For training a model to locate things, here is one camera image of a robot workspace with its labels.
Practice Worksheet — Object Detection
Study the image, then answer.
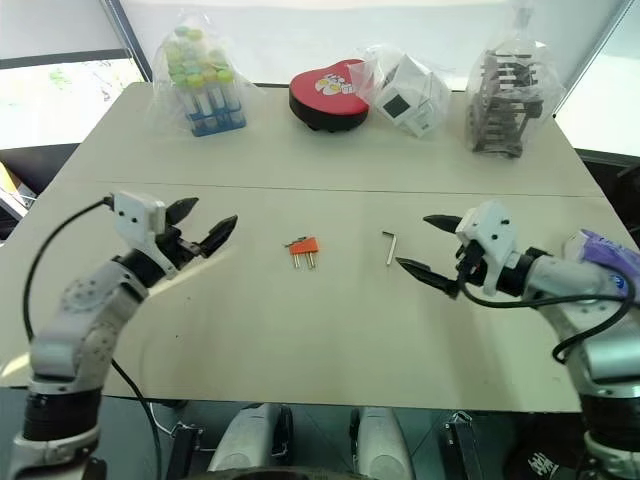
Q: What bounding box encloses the orange plug connector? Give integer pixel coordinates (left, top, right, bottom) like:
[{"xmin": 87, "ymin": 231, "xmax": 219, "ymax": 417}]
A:
[{"xmin": 288, "ymin": 235, "xmax": 323, "ymax": 256}]

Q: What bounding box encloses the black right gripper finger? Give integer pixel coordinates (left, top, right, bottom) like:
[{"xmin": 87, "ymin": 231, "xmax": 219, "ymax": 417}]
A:
[
  {"xmin": 422, "ymin": 214, "xmax": 464, "ymax": 234},
  {"xmin": 395, "ymin": 256, "xmax": 462, "ymax": 300}
]

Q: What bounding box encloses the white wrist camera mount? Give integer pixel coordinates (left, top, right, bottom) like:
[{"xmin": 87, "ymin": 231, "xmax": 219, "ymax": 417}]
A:
[
  {"xmin": 455, "ymin": 200, "xmax": 522, "ymax": 297},
  {"xmin": 113, "ymin": 190, "xmax": 179, "ymax": 279}
]

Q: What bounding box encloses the silver robot leg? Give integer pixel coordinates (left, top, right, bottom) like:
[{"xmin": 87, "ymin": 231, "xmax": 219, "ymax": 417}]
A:
[
  {"xmin": 349, "ymin": 406, "xmax": 417, "ymax": 480},
  {"xmin": 206, "ymin": 402, "xmax": 294, "ymax": 474}
]

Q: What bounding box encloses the blue test tube rack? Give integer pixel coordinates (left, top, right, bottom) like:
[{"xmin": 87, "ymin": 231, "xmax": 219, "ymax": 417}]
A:
[{"xmin": 185, "ymin": 107, "xmax": 248, "ymax": 138}]

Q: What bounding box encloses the dark window frame post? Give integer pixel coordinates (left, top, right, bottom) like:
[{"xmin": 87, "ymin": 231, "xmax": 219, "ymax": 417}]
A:
[{"xmin": 96, "ymin": 0, "xmax": 154, "ymax": 85}]

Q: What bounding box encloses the purple white plastic packet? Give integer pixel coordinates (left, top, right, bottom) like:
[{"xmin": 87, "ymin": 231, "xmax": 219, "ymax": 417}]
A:
[{"xmin": 563, "ymin": 229, "xmax": 640, "ymax": 305}]

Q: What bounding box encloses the dark wooden rack in bag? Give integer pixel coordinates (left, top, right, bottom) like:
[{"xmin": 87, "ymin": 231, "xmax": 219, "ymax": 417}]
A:
[{"xmin": 463, "ymin": 7, "xmax": 565, "ymax": 160}]

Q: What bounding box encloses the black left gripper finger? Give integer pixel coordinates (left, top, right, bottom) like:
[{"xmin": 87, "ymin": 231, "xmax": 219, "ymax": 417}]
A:
[
  {"xmin": 199, "ymin": 215, "xmax": 240, "ymax": 259},
  {"xmin": 164, "ymin": 197, "xmax": 201, "ymax": 228}
]

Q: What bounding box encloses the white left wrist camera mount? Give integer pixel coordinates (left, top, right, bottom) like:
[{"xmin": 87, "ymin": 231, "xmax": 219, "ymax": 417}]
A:
[{"xmin": 113, "ymin": 190, "xmax": 179, "ymax": 279}]

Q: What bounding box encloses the clear bag of test tubes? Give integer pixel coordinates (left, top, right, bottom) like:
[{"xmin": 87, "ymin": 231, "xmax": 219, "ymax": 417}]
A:
[{"xmin": 145, "ymin": 19, "xmax": 251, "ymax": 139}]

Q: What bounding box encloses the white cube box in bag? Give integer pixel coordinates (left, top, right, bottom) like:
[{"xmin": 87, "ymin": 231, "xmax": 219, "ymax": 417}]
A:
[{"xmin": 348, "ymin": 44, "xmax": 452, "ymax": 141}]

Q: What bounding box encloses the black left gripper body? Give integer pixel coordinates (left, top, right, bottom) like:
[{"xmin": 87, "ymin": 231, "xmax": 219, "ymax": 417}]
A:
[{"xmin": 154, "ymin": 226, "xmax": 204, "ymax": 272}]

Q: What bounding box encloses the dark chair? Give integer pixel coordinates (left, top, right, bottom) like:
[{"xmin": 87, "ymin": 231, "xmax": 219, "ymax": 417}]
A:
[{"xmin": 573, "ymin": 146, "xmax": 640, "ymax": 237}]

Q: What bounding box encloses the black cap with white print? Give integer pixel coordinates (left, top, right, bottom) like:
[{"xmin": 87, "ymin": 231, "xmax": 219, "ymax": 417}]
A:
[{"xmin": 513, "ymin": 433, "xmax": 577, "ymax": 480}]

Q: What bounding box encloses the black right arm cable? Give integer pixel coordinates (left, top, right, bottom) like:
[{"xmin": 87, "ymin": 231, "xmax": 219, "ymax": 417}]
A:
[{"xmin": 460, "ymin": 277, "xmax": 630, "ymax": 365}]

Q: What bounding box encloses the red heart-shaped box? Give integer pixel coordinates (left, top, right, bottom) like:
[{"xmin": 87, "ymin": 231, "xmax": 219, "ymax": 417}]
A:
[{"xmin": 288, "ymin": 58, "xmax": 372, "ymax": 134}]

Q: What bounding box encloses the black bracket under table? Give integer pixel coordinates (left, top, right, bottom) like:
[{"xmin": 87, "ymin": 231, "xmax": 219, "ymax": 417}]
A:
[
  {"xmin": 443, "ymin": 409, "xmax": 477, "ymax": 480},
  {"xmin": 171, "ymin": 421, "xmax": 202, "ymax": 470}
]

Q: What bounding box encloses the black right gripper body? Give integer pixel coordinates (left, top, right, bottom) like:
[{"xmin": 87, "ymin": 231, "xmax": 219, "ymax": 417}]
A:
[{"xmin": 454, "ymin": 239, "xmax": 487, "ymax": 288}]

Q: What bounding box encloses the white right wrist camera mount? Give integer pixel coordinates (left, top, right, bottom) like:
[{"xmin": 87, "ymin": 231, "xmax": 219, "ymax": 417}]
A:
[{"xmin": 455, "ymin": 200, "xmax": 522, "ymax": 297}]

